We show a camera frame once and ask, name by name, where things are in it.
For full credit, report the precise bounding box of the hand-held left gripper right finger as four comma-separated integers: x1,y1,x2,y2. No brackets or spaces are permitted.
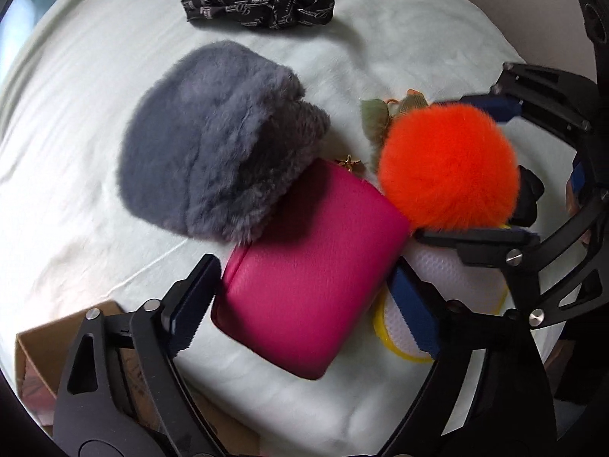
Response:
379,256,558,457

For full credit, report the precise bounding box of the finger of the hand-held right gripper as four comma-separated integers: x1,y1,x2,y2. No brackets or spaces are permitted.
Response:
415,189,609,328
458,62,599,154

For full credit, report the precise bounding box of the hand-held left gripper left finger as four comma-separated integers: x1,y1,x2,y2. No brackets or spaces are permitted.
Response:
52,253,225,457

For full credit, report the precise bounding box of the orange pompom keychain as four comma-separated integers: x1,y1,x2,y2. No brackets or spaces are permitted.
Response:
359,89,522,232

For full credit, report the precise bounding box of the pink pouch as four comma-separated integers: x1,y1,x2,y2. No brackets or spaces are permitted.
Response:
210,157,413,382

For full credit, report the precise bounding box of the white mesh bag yellow trim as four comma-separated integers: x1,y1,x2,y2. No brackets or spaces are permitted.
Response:
372,242,511,365

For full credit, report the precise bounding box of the small black object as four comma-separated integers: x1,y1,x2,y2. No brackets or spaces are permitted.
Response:
510,165,546,229

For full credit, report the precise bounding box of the cardboard box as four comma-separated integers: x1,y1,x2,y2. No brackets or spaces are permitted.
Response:
14,299,261,457

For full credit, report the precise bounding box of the grey furry hat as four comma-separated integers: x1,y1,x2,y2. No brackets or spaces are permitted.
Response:
116,41,333,244

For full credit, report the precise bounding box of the white bed sheet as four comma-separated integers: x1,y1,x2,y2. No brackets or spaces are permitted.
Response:
0,0,576,457

